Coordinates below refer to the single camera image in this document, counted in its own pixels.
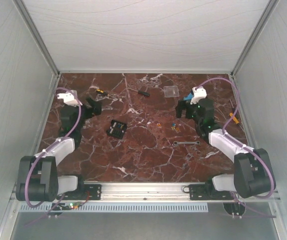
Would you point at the orange handle screwdriver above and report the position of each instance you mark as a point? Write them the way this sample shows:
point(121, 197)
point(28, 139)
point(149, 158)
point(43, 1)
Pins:
point(236, 120)

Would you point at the blue plastic connector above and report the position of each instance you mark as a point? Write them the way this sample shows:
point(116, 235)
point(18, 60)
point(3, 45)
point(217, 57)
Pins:
point(189, 97)

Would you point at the aluminium mounting rail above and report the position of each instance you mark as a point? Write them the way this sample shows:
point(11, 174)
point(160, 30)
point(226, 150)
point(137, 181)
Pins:
point(146, 191)

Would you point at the black handle screwdriver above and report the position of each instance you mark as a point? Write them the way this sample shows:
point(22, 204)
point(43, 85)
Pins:
point(140, 92)

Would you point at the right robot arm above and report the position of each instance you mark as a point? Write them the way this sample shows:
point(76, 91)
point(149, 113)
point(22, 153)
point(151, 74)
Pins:
point(253, 175)

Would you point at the clear plastic fuse box lid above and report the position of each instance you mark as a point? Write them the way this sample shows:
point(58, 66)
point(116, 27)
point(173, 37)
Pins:
point(171, 91)

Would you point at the black yellow screwdriver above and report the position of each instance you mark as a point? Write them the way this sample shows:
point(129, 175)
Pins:
point(102, 94)

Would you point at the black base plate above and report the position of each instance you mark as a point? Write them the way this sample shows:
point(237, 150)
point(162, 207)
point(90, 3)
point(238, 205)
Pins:
point(203, 192)
point(91, 192)

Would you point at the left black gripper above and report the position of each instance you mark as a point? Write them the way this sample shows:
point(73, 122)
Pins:
point(96, 109)

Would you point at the silver wrench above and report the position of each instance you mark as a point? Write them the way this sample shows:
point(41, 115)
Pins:
point(177, 143)

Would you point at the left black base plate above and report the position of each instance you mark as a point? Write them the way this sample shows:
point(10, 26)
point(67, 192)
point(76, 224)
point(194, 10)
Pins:
point(91, 192)

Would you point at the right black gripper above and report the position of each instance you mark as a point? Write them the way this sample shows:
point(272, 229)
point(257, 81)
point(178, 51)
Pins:
point(184, 105)

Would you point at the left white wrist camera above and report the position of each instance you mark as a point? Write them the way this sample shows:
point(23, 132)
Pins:
point(69, 98)

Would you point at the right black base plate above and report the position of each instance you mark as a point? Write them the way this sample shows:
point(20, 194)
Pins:
point(203, 192)

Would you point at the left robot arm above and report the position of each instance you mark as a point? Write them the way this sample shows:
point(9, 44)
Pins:
point(38, 178)

